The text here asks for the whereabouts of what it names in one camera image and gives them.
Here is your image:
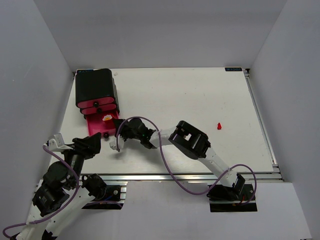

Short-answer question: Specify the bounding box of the red flower printed lego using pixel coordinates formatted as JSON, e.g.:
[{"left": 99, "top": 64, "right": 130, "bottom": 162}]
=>
[{"left": 102, "top": 114, "right": 113, "bottom": 124}]

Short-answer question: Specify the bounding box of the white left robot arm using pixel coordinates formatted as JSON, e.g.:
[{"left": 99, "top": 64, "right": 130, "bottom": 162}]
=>
[{"left": 11, "top": 133, "right": 107, "bottom": 240}]

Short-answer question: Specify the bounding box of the aluminium table rail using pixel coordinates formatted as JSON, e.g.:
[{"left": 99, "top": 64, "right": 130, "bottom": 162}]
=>
[{"left": 94, "top": 172, "right": 283, "bottom": 183}]

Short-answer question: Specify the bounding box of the pink bottom drawer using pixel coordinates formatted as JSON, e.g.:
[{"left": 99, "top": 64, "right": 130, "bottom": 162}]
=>
[{"left": 86, "top": 110, "right": 119, "bottom": 136}]

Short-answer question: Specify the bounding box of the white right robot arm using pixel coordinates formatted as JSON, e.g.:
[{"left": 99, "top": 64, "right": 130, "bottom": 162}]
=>
[{"left": 110, "top": 117, "right": 245, "bottom": 201}]

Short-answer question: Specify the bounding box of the red lego near arm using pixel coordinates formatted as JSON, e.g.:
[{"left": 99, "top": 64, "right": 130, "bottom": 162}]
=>
[{"left": 217, "top": 122, "right": 222, "bottom": 130}]

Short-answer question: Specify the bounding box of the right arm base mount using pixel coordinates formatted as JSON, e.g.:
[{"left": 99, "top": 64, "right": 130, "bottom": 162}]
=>
[{"left": 206, "top": 184, "right": 258, "bottom": 213}]

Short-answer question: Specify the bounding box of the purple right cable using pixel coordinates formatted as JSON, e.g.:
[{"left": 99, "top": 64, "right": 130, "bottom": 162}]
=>
[{"left": 115, "top": 116, "right": 258, "bottom": 206}]

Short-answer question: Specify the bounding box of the black drawer cabinet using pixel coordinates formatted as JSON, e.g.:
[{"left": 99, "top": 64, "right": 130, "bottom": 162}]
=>
[{"left": 74, "top": 68, "right": 120, "bottom": 114}]

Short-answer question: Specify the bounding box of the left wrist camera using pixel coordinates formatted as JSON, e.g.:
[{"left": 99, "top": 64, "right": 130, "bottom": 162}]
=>
[{"left": 44, "top": 133, "right": 69, "bottom": 153}]

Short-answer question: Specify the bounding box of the pink drawer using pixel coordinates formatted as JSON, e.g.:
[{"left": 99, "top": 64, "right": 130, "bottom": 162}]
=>
[
  {"left": 80, "top": 103, "right": 117, "bottom": 115},
  {"left": 76, "top": 96, "right": 115, "bottom": 109},
  {"left": 86, "top": 110, "right": 119, "bottom": 136}
]

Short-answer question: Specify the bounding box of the pink top drawer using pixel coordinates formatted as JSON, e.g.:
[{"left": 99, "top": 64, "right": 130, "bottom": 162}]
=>
[{"left": 76, "top": 96, "right": 115, "bottom": 109}]

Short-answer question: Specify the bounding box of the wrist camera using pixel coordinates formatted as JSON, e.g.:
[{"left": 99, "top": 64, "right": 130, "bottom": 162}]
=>
[
  {"left": 109, "top": 136, "right": 125, "bottom": 152},
  {"left": 44, "top": 133, "right": 69, "bottom": 153}
]

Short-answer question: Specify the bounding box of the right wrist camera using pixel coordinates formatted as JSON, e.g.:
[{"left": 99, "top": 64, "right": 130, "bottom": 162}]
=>
[{"left": 109, "top": 136, "right": 125, "bottom": 152}]

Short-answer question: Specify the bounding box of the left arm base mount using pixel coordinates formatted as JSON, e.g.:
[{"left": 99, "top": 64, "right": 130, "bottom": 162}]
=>
[{"left": 81, "top": 173, "right": 126, "bottom": 210}]

